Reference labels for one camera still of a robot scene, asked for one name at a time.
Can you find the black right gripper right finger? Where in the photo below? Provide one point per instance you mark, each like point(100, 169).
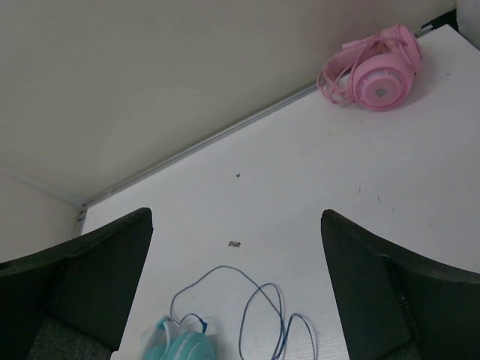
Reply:
point(394, 303)

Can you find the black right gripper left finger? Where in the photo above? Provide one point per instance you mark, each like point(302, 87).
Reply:
point(73, 300)

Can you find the teal headphones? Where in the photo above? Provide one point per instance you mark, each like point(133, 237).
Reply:
point(169, 339)

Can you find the pink headphones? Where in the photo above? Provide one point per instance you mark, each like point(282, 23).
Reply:
point(376, 73)

